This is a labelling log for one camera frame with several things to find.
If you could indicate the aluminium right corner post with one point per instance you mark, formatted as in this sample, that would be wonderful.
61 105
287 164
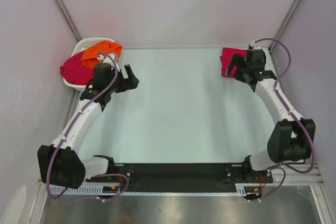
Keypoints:
288 17

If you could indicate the aluminium front frame rail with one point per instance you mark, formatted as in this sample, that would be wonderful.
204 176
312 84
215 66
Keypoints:
299 175

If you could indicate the pink t shirt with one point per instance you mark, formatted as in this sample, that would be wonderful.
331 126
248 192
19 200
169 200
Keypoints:
74 72
226 57

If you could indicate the orange t shirt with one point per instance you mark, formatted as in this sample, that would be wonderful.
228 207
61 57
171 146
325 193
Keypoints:
93 55

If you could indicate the aluminium left corner post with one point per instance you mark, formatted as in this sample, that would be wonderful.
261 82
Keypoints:
68 19

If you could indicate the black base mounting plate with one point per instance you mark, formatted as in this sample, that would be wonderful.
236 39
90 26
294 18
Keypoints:
186 183

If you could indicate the white perforated laundry basket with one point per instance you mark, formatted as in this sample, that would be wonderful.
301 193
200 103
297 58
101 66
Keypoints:
82 46

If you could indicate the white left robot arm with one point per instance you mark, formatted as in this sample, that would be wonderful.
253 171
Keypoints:
59 162

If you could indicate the white slotted cable duct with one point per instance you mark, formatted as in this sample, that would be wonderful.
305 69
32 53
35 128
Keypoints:
114 188

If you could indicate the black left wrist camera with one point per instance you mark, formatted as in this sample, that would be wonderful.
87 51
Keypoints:
103 74

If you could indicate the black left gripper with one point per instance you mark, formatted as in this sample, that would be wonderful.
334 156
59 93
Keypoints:
132 83

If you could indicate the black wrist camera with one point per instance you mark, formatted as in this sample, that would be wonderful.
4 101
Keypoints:
103 74
255 59

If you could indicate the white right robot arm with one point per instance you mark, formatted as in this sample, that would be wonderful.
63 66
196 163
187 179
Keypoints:
292 137

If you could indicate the aluminium corner post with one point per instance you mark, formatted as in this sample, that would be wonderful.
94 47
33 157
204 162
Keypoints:
288 17
68 19

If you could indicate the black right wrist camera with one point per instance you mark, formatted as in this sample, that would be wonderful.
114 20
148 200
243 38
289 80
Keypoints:
255 59

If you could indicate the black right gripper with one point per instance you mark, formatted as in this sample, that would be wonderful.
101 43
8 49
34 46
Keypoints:
239 61

